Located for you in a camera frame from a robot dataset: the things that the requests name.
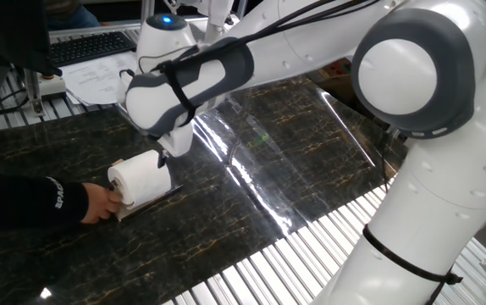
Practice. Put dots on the seated person in jeans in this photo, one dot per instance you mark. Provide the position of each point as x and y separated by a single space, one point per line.
73 14

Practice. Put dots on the short aluminium bracket post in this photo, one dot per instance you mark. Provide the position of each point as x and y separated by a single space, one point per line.
34 95

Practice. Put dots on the upright aluminium frame post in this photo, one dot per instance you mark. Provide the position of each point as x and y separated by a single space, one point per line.
147 10

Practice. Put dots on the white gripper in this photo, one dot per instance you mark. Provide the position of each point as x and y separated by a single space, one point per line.
179 142

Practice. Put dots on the white toilet paper roll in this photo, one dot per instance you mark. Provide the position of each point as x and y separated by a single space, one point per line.
141 180

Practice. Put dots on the black marble pattern mat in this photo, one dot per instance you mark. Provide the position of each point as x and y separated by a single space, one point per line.
99 262

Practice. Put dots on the forearm in black sleeve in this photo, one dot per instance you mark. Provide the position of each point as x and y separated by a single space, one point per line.
23 199

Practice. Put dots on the black keyboard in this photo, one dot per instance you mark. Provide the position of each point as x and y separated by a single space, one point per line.
90 47

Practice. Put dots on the black computer monitor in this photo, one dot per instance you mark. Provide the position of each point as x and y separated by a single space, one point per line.
6 29

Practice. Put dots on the shiny metal roll holder shelf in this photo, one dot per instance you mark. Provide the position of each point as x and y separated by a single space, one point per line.
171 191

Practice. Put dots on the person's bare hand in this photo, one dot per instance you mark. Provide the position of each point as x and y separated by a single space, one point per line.
99 203

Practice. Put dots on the white emergency stop box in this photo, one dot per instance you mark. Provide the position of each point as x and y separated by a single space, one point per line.
51 88

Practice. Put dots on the printed white papers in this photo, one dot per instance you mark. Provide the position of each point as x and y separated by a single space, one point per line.
95 80

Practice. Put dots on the brown cardboard box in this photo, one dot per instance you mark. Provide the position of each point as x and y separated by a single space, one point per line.
336 91

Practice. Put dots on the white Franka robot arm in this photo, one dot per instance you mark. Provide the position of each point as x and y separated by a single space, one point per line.
437 190

